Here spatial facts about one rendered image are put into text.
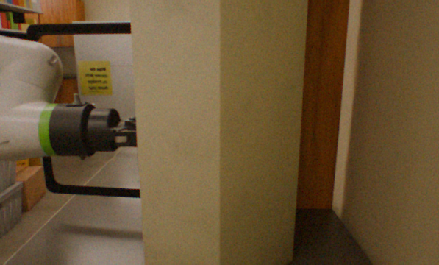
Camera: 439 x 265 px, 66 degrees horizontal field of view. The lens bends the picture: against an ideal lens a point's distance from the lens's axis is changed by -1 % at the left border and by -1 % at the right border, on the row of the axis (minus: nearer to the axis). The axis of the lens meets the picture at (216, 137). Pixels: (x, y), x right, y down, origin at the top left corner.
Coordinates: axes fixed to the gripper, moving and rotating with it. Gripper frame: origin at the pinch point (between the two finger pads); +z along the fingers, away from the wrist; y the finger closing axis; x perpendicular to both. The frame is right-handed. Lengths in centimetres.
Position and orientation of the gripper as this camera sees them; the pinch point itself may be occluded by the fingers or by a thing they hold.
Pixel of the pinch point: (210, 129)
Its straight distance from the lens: 59.2
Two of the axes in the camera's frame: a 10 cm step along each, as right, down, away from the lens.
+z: 10.0, 0.0, -0.1
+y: 0.1, -2.4, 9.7
